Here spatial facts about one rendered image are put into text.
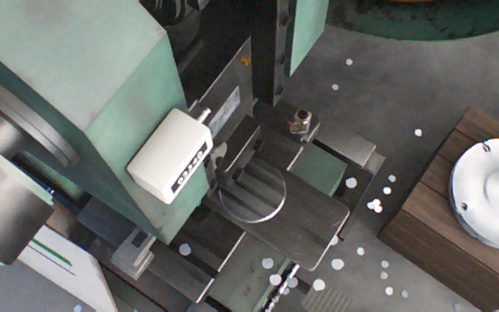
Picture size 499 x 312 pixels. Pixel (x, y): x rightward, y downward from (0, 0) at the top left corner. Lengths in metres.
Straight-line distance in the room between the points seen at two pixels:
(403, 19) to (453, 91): 1.15
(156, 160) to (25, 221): 0.12
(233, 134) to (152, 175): 0.41
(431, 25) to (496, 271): 0.80
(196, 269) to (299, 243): 0.21
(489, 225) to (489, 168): 0.16
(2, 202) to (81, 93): 0.12
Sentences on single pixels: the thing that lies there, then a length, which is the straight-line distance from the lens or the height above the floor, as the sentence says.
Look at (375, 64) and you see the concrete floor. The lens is 2.10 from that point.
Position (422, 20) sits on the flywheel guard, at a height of 1.01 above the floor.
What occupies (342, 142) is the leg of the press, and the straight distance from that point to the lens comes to 1.24.
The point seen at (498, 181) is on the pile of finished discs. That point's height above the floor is 0.39.
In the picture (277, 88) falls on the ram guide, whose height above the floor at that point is 1.04.
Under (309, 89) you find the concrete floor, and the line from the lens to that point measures 2.01.
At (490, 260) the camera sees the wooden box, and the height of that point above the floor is 0.35.
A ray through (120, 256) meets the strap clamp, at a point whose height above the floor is 0.74.
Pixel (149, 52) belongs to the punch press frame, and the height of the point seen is 1.43.
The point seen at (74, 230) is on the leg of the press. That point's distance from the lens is 1.29.
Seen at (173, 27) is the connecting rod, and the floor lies 1.28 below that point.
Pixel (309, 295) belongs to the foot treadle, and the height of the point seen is 0.16.
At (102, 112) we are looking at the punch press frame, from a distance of 0.40.
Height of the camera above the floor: 1.78
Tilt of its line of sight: 69 degrees down
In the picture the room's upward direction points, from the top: 4 degrees counter-clockwise
